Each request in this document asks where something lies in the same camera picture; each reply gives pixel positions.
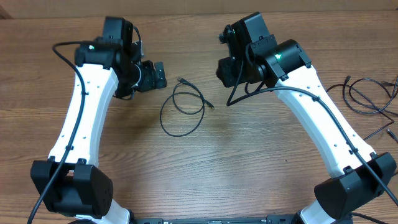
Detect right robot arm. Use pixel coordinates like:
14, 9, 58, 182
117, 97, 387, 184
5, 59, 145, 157
216, 12, 397, 223

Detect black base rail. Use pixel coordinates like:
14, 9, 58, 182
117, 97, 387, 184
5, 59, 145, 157
132, 214, 302, 224

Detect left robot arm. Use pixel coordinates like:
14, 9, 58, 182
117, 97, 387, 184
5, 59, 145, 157
30, 17, 167, 223

